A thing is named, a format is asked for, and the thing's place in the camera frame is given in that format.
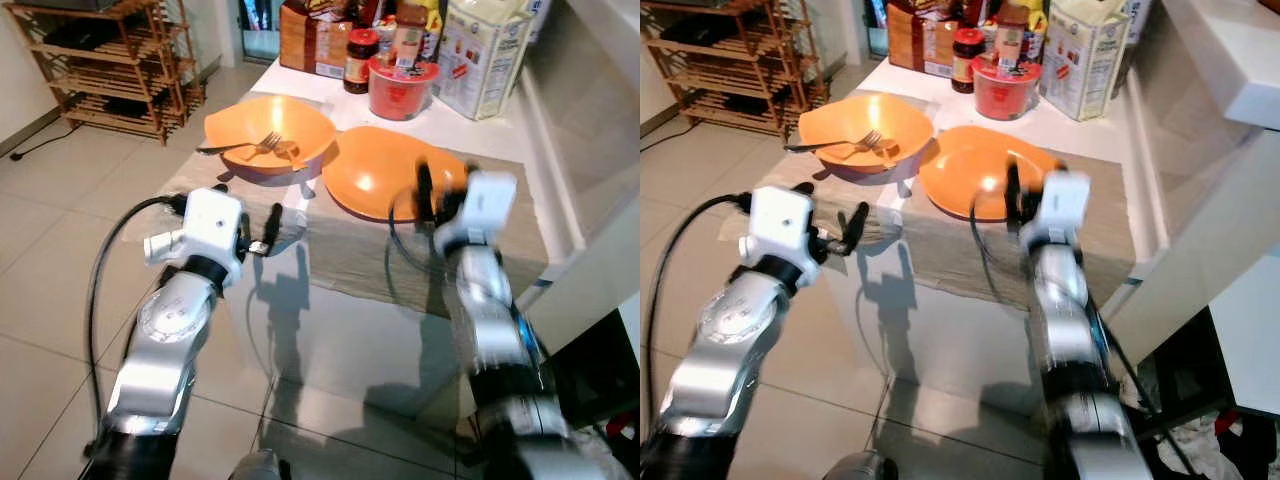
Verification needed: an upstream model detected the orange plastic plate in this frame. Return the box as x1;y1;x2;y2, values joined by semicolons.
918;126;1063;223
322;126;469;223

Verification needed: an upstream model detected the metal fork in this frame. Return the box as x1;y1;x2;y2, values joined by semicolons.
197;131;285;157
785;130;884;157

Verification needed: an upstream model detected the orange plastic bowl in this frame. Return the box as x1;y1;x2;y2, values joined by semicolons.
797;93;934;174
203;95;338;177

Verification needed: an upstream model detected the beige table cloth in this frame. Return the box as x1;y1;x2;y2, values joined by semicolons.
120;150;551;317
735;150;1137;303

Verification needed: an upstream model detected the red lidded plastic container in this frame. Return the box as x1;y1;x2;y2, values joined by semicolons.
972;55;1044;122
368;55;441;122

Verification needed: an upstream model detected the dark sauce jar red lid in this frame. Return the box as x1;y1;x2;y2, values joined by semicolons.
952;28;987;95
343;28;381;95

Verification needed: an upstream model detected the wooden shelf rack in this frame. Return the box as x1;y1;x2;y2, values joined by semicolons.
642;0;831;143
5;0;206;143

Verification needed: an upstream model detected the white printed carton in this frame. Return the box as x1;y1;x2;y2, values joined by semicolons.
1040;0;1132;123
437;0;536;122

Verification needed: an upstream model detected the brown labelled bottle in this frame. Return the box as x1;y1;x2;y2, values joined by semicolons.
393;5;429;71
995;5;1031;73

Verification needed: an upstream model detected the white counter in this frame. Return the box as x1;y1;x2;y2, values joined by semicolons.
518;0;641;351
1110;0;1280;416

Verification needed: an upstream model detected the yellow snack packet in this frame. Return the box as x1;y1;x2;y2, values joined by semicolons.
1025;0;1053;61
418;0;448;61

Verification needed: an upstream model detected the orange food box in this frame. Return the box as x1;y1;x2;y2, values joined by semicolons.
887;0;961;79
278;0;351;79

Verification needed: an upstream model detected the grey robot leg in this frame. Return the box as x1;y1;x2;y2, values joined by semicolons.
825;450;901;480
230;450;291;480

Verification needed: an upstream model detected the white crumpled plastic bag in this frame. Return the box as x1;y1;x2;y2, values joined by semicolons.
1160;412;1237;480

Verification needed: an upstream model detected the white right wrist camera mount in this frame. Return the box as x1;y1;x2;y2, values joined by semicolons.
1022;170;1092;253
433;170;518;257

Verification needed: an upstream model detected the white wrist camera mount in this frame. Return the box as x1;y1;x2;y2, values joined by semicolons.
738;185;824;271
143;187;249;289
433;170;518;257
1022;170;1092;253

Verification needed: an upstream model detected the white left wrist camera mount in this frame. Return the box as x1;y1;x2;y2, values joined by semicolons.
738;185;824;271
143;187;249;289

